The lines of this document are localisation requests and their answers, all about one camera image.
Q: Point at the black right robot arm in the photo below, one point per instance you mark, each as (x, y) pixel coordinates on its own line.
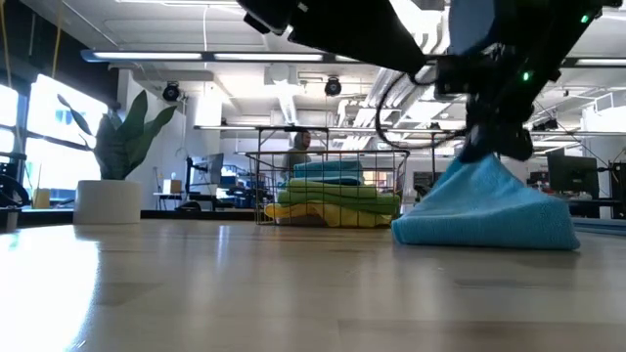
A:
(548, 19)

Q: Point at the monitor on arm mount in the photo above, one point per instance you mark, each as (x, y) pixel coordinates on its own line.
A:
(210, 168)

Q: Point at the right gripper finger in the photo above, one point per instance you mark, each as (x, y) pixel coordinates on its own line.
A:
(477, 144)
(513, 142)

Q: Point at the yellow microfiber towel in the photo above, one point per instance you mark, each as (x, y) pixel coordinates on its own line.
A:
(337, 215)

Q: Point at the person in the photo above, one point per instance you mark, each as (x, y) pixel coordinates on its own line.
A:
(296, 154)

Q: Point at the cardboard box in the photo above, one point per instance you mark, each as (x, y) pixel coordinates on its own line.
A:
(172, 186)

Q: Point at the snake plant in white pot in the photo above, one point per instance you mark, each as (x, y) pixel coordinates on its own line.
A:
(117, 146)

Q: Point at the black overhead beam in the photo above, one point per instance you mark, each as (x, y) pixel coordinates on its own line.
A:
(210, 57)

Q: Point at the black hanging camera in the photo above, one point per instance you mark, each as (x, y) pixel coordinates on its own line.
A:
(332, 87)
(171, 91)

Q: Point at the black computer monitor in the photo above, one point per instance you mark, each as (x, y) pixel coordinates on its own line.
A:
(572, 176)

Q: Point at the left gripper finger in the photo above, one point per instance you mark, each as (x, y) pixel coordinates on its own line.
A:
(266, 14)
(357, 29)

